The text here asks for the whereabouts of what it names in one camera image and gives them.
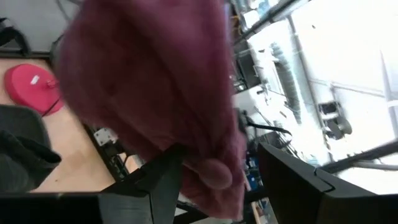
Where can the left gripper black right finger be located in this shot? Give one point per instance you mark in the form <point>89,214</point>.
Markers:
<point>295,199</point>

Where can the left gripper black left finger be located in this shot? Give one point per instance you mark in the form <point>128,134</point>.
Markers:
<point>146,199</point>

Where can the pink knitted garment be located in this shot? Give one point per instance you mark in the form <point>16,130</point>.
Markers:
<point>149,77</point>

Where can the dark grey baseball cap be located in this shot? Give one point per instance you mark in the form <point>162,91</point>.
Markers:
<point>21,155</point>

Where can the red desk lamp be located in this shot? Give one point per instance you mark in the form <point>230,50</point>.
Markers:
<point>28,90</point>

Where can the black table edge rail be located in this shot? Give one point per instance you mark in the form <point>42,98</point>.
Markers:
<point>25,55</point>
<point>109,157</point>

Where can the white metal bracket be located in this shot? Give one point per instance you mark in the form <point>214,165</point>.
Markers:
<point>105,137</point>

